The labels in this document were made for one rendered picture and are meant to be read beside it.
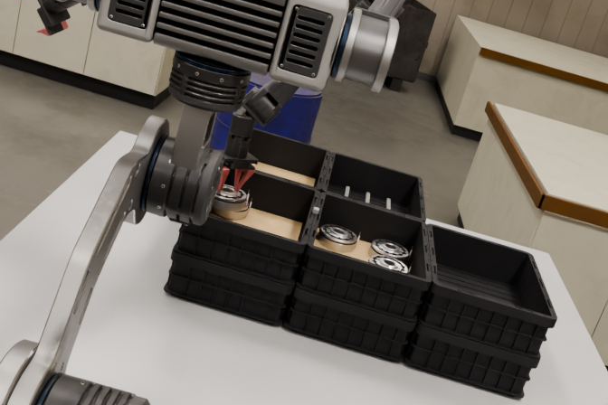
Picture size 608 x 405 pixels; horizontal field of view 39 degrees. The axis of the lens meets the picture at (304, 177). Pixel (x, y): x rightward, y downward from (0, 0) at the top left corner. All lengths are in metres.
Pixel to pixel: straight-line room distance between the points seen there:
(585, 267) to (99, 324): 2.42
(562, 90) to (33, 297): 6.16
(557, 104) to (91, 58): 3.96
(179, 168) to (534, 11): 8.39
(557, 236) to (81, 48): 3.43
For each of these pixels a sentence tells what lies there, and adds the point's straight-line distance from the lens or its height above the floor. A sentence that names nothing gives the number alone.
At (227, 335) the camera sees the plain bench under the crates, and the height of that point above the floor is 0.70.
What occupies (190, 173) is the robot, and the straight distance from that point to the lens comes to 1.49.
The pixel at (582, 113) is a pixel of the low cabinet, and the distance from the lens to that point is 7.71.
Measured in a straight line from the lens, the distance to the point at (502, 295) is 2.33.
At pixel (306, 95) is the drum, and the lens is 4.11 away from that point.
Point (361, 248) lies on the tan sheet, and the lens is 2.30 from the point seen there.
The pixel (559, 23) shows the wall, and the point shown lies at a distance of 9.79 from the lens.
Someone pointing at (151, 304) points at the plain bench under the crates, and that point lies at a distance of 2.03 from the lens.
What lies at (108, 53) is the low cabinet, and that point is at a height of 0.30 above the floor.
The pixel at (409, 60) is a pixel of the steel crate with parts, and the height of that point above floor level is 0.34.
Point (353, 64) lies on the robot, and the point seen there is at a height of 1.43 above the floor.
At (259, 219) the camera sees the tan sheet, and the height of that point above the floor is 0.83.
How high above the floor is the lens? 1.69
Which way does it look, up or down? 19 degrees down
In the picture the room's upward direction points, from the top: 16 degrees clockwise
